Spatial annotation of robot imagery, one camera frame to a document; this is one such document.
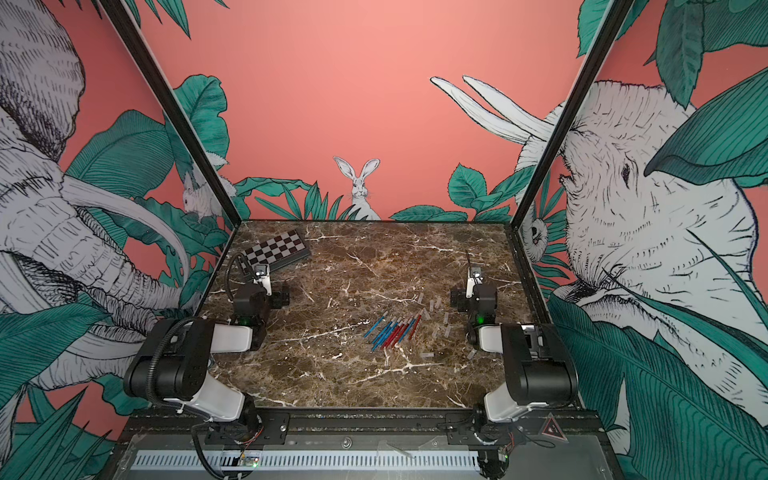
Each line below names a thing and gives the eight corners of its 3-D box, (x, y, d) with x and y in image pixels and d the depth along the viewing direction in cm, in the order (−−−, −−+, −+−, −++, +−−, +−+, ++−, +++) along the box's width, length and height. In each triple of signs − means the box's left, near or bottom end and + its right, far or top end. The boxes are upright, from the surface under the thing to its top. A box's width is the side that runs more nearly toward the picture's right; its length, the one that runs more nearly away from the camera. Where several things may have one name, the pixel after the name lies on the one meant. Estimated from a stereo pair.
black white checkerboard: (255, 278, 105) (251, 272, 102) (246, 254, 112) (242, 248, 109) (310, 255, 112) (308, 249, 109) (299, 234, 119) (297, 227, 116)
